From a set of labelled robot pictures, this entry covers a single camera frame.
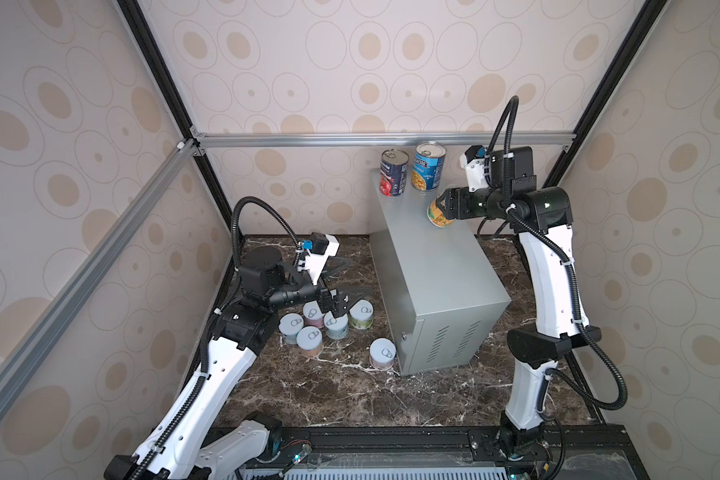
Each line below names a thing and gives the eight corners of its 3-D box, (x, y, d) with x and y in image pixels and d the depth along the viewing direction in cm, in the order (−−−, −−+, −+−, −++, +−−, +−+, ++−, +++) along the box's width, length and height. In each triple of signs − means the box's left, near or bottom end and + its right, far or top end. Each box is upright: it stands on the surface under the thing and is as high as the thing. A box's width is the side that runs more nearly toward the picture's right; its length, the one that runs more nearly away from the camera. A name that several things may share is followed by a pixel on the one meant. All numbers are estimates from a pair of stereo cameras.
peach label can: (298, 357, 90) (294, 349, 86) (301, 335, 95) (298, 326, 90) (322, 357, 90) (319, 349, 86) (324, 335, 95) (322, 326, 90)
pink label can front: (369, 370, 88) (369, 362, 83) (369, 346, 93) (369, 337, 88) (395, 370, 88) (397, 362, 83) (394, 346, 93) (395, 337, 88)
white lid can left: (280, 347, 92) (275, 338, 88) (285, 321, 98) (281, 312, 93) (302, 347, 92) (299, 338, 88) (306, 321, 98) (303, 312, 93)
